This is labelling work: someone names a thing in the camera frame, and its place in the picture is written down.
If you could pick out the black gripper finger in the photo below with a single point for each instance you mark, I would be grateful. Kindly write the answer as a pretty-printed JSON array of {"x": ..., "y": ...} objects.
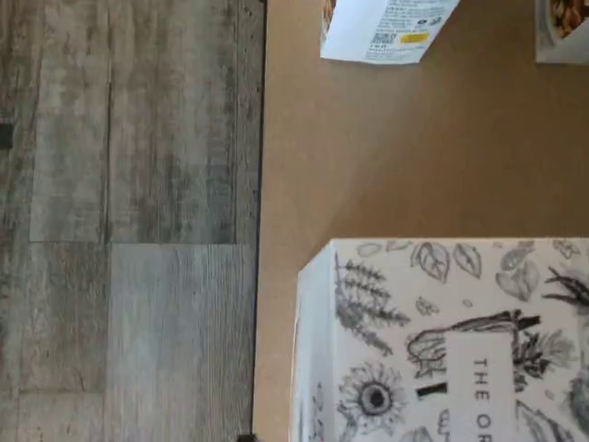
[{"x": 248, "y": 438}]

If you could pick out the black metal shelf frame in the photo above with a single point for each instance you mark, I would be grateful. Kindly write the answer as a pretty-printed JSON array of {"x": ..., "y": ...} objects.
[{"x": 260, "y": 184}]

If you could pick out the wooden shelf board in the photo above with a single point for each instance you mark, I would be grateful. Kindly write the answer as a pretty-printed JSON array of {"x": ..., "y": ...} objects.
[{"x": 414, "y": 161}]

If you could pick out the white tea box yellow strip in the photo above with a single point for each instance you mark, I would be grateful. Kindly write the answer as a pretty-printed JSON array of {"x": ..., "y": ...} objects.
[{"x": 460, "y": 299}]

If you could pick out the white yellow purely elizabeth box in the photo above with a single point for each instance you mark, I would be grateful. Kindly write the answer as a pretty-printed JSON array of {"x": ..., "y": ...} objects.
[
  {"x": 368, "y": 27},
  {"x": 566, "y": 27}
]

